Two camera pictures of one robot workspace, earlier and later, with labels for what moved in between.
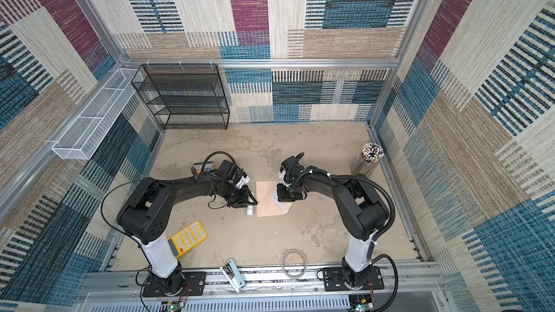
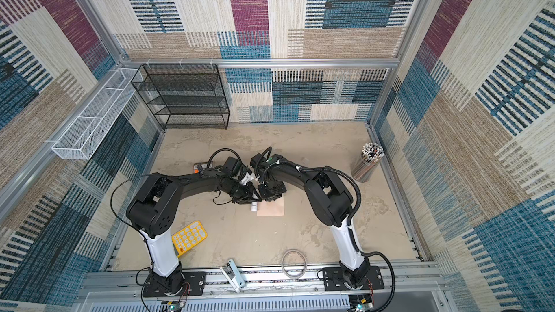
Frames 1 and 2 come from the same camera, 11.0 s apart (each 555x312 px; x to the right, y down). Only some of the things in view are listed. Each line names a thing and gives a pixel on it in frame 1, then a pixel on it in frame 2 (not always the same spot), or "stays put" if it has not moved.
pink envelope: x=266 y=205 stays put
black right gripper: x=282 y=196 -> x=264 y=195
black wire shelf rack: x=183 y=96 stays put
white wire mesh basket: x=76 y=143 stays put
